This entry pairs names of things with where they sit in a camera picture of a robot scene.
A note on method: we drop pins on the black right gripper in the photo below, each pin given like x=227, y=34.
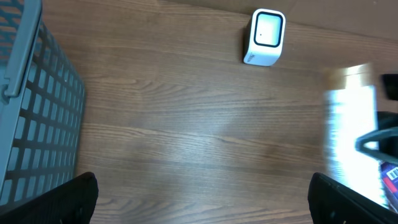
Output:
x=386, y=135

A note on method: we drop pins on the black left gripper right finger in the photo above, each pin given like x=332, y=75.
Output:
x=331, y=202

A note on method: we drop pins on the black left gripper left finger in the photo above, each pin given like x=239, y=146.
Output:
x=69, y=203

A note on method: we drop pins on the purple snack packet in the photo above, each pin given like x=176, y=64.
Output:
x=389, y=180

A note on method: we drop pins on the white cream tube gold cap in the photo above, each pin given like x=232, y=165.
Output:
x=350, y=112

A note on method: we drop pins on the white barcode scanner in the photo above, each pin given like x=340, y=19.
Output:
x=264, y=38

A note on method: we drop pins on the grey plastic mesh basket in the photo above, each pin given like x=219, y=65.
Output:
x=42, y=106

